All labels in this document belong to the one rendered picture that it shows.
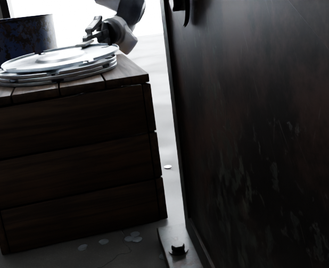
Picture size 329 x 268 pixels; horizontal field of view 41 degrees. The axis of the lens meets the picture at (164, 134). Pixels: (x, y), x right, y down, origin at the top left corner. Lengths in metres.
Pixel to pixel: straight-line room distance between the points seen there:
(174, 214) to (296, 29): 0.81
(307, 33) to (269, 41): 0.06
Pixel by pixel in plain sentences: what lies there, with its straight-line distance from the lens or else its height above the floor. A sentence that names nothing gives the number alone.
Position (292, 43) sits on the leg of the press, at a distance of 0.33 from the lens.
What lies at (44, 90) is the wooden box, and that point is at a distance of 0.93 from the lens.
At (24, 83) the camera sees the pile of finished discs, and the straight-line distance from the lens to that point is 1.00.
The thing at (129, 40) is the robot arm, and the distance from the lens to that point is 1.45.
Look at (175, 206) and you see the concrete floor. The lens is 1.11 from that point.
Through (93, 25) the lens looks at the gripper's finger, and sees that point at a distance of 1.31.
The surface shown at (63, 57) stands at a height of 0.39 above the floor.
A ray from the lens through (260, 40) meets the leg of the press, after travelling 0.38.
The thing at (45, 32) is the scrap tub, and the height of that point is 0.43.
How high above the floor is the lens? 0.51
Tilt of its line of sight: 18 degrees down
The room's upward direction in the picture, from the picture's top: 7 degrees counter-clockwise
